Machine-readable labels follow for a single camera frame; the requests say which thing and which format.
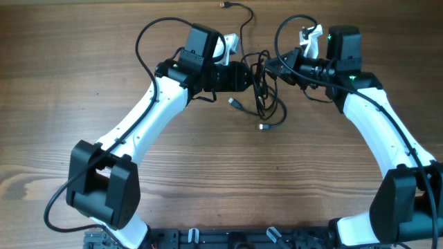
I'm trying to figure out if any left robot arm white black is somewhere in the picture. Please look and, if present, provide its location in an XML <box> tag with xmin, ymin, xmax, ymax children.
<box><xmin>66</xmin><ymin>24</ymin><xmax>249</xmax><ymax>248</ymax></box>

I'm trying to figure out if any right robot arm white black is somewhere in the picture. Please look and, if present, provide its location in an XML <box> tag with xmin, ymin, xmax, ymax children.
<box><xmin>266</xmin><ymin>26</ymin><xmax>442</xmax><ymax>248</ymax></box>

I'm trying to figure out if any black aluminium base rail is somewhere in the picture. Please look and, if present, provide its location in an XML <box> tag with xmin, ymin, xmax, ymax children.
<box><xmin>82</xmin><ymin>226</ymin><xmax>340</xmax><ymax>249</ymax></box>

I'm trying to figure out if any black usb cable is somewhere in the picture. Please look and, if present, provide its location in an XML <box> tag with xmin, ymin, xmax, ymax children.
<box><xmin>219</xmin><ymin>1</ymin><xmax>288</xmax><ymax>131</ymax></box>

